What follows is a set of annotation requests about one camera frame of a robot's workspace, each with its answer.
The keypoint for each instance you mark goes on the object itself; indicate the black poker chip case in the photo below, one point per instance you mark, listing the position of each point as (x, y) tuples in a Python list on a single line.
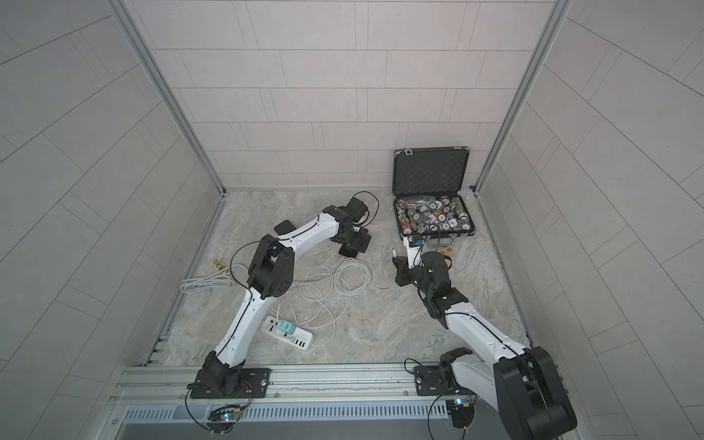
[(426, 184)]

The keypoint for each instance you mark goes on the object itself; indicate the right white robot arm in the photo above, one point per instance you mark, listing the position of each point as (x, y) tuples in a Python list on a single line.
[(525, 416)]

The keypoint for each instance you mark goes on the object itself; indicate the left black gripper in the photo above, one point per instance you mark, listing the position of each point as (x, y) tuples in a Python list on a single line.
[(352, 243)]

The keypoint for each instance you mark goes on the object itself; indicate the teal charger adapter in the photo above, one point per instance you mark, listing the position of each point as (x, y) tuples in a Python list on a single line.
[(286, 327)]

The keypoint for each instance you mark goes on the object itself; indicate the left green circuit board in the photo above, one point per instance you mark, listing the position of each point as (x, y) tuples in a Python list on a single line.
[(222, 420)]

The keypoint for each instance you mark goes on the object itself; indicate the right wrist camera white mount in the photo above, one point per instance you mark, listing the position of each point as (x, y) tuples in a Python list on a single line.
[(414, 250)]

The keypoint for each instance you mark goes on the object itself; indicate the wooden letter block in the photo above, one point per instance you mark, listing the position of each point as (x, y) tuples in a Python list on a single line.
[(447, 251)]

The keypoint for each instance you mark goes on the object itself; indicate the green circuit board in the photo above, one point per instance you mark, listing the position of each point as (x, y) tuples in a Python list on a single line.
[(461, 413), (222, 420)]

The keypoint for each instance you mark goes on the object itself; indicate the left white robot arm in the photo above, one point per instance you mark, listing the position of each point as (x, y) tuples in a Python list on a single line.
[(270, 275)]

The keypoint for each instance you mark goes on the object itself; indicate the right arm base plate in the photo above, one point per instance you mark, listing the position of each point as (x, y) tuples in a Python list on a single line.
[(428, 382)]

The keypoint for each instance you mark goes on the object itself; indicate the black smartphone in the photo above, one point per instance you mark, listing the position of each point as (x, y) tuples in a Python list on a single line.
[(285, 227)]

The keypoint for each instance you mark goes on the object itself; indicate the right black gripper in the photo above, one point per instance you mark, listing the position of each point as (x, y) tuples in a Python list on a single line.
[(402, 272)]

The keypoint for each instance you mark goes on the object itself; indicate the white power strip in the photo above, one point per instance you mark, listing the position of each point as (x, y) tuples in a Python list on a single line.
[(301, 339)]

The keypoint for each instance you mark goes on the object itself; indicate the right green circuit board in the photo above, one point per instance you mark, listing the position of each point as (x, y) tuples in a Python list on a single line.
[(461, 413)]

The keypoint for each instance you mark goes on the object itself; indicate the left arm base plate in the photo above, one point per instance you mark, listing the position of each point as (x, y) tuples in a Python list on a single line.
[(230, 383)]

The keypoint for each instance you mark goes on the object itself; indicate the aluminium mounting rail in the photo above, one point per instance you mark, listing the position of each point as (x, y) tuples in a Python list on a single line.
[(348, 382)]

